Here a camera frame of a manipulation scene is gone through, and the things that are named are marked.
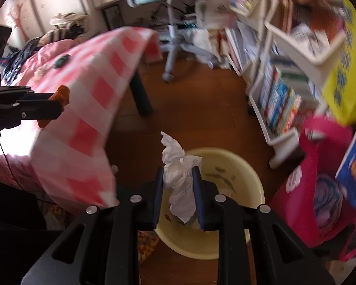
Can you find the small orange breaded piece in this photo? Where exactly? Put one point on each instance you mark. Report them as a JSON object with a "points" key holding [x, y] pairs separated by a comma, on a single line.
{"points": [[62, 93]]}

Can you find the dark table leg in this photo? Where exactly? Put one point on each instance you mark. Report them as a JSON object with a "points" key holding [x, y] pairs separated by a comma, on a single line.
{"points": [[142, 95]]}

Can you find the yellow printed board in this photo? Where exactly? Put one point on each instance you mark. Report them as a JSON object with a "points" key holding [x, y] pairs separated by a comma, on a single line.
{"points": [[344, 80]]}

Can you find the red white checked tablecloth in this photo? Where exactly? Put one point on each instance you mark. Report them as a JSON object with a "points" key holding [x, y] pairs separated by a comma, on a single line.
{"points": [[86, 104]]}

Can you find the black shiny jacket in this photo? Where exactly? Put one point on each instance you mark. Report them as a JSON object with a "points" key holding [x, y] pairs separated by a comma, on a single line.
{"points": [[20, 56]]}

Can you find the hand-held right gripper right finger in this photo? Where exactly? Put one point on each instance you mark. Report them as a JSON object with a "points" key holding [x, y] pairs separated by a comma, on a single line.
{"points": [[199, 204]]}

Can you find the row of thick books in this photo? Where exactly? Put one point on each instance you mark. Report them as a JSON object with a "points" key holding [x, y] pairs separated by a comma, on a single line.
{"points": [[279, 101]]}

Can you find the dark green lumpy scrap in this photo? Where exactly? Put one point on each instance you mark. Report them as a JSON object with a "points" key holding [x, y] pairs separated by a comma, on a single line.
{"points": [[62, 61]]}

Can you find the small white tissue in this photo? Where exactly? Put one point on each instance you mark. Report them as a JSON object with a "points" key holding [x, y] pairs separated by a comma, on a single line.
{"points": [[178, 178]]}

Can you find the red pink bag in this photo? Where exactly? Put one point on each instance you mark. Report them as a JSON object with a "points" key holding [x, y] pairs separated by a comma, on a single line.
{"points": [[302, 213]]}

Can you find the pink quilt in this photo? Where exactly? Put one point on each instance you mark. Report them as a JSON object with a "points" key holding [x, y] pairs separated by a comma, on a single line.
{"points": [[44, 56]]}

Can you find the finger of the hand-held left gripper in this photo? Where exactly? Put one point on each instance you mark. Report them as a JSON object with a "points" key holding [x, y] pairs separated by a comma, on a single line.
{"points": [[38, 109], [41, 96]]}

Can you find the pale yellow plastic bin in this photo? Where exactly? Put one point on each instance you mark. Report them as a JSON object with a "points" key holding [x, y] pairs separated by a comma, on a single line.
{"points": [[240, 190]]}

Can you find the beige dark striped cloth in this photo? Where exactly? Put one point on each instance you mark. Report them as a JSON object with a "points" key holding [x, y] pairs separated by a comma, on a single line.
{"points": [[58, 35]]}

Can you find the beige canvas bag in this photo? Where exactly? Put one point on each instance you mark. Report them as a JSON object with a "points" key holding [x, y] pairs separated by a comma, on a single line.
{"points": [[65, 20]]}

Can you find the white rolling book rack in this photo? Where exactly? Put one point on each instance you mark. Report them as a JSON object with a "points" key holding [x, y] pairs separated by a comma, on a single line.
{"points": [[284, 44]]}

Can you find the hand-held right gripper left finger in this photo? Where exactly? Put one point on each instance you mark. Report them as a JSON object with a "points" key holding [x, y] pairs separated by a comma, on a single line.
{"points": [[157, 202]]}

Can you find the wardrobe with tree print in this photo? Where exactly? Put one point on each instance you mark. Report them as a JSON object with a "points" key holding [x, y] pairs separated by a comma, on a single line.
{"points": [[47, 0]]}

